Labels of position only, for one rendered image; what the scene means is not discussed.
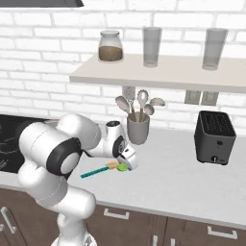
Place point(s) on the grey utensil pot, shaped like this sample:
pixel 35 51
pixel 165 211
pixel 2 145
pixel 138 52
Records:
pixel 138 131

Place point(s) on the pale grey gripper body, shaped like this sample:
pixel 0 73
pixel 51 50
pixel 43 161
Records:
pixel 128 159

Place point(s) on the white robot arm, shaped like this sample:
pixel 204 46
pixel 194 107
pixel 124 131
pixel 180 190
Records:
pixel 48 144

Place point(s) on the glass jar with brown contents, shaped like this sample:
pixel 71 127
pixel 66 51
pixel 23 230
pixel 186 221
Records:
pixel 110 48

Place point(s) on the dark grey toaster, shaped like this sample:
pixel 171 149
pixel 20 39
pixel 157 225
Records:
pixel 213 141

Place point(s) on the beige slotted spoon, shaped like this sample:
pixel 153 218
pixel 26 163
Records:
pixel 142 96

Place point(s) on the tall clear glass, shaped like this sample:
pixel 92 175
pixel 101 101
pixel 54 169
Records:
pixel 152 48
pixel 214 49

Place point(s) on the large beige spoon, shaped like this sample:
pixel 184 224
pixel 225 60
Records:
pixel 123 103

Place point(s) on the dark range hood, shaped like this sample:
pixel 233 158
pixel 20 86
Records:
pixel 38 3

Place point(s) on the brown cupboard door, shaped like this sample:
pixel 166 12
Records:
pixel 29 217

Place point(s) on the beige flat ladle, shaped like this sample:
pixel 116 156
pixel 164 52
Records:
pixel 157 102

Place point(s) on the green lemon wedge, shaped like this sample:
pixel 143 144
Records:
pixel 121 167

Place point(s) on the beige wall shelf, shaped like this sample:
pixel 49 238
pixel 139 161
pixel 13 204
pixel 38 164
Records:
pixel 166 75

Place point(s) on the small beige spoon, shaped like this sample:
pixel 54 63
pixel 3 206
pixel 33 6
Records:
pixel 149 109

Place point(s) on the black hob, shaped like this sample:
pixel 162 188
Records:
pixel 9 134

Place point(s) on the brown drawer front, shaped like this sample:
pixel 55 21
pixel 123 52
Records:
pixel 192 232
pixel 137 224

